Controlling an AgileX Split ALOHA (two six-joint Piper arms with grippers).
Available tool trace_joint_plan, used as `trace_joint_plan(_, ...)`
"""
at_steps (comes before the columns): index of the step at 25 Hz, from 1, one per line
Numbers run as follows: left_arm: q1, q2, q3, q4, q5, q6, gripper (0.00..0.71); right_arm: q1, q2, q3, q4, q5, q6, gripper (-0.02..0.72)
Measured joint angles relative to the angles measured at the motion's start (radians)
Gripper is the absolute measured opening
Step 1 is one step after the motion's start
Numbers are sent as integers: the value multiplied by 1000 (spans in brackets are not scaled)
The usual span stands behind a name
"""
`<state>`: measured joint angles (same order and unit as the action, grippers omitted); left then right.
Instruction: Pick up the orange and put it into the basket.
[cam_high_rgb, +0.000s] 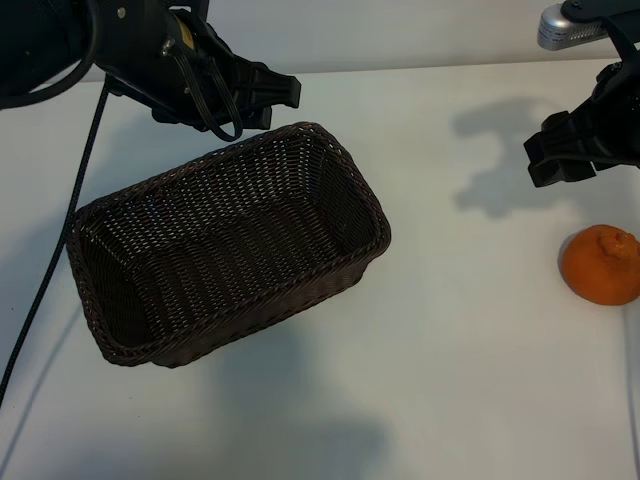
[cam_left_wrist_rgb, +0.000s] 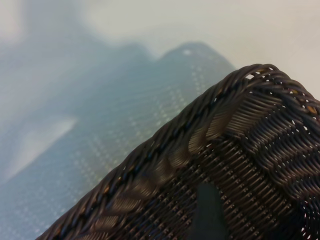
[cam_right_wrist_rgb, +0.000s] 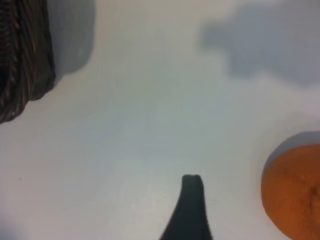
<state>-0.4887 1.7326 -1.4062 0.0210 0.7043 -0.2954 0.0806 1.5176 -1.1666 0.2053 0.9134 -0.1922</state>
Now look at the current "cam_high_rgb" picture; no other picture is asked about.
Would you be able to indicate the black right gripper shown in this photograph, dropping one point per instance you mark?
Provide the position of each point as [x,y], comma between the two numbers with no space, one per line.
[615,125]

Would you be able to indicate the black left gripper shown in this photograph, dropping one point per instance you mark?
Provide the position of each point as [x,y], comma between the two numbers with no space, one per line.
[150,65]

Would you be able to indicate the orange with knobbly stem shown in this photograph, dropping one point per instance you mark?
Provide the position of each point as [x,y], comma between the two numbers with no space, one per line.
[595,270]

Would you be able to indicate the dark brown wicker basket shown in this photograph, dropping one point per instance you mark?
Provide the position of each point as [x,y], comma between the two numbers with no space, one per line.
[225,240]

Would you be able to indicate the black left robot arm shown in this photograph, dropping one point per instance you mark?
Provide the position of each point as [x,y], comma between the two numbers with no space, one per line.
[30,50]

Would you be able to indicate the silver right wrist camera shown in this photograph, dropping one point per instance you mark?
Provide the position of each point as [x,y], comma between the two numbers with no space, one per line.
[565,30]

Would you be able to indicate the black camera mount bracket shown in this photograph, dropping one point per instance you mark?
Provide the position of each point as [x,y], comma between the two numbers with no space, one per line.
[622,30]

